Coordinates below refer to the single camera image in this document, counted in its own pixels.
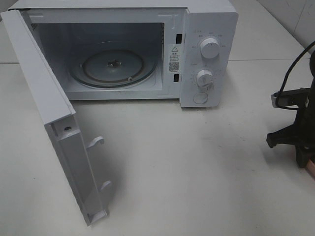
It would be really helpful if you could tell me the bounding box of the lower white timer knob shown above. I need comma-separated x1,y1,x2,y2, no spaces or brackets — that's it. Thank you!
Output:
196,69,214,88

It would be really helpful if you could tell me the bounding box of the upper white power knob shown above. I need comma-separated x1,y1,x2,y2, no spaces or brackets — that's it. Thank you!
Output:
200,36,221,59

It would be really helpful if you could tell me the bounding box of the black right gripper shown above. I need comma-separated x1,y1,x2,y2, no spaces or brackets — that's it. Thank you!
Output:
266,93,315,168

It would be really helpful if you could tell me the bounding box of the pink round plate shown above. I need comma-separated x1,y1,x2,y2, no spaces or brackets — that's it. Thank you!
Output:
305,159,315,178

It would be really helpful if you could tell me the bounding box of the white warning label sticker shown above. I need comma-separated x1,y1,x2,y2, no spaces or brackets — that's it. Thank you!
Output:
167,44,182,73

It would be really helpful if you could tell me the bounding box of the white microwave oven body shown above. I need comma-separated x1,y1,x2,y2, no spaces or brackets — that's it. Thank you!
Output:
7,0,238,107

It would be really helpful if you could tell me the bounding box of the glass microwave turntable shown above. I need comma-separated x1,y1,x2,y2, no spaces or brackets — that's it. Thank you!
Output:
67,41,161,89

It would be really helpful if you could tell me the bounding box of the round white door button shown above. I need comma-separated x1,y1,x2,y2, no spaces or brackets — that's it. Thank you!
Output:
193,92,208,104

